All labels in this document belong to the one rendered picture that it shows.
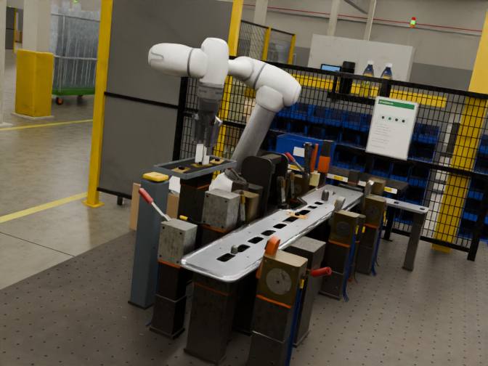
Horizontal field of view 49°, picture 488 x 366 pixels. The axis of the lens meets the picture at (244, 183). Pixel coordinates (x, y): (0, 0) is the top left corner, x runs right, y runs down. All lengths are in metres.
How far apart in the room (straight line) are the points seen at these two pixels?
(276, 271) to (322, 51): 7.76
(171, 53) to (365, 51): 7.15
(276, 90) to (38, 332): 1.37
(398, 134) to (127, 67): 2.67
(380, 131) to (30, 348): 2.06
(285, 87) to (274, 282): 1.13
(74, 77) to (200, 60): 10.56
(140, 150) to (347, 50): 4.98
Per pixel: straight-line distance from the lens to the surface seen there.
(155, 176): 1.75
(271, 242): 1.47
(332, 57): 9.04
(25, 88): 9.67
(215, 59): 1.89
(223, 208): 1.79
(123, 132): 4.91
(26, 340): 1.72
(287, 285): 1.47
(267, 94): 2.40
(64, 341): 1.71
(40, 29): 9.61
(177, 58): 1.92
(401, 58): 8.86
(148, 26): 4.74
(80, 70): 12.51
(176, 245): 1.61
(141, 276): 1.85
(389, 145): 2.98
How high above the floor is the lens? 1.59
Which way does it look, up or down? 14 degrees down
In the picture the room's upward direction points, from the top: 8 degrees clockwise
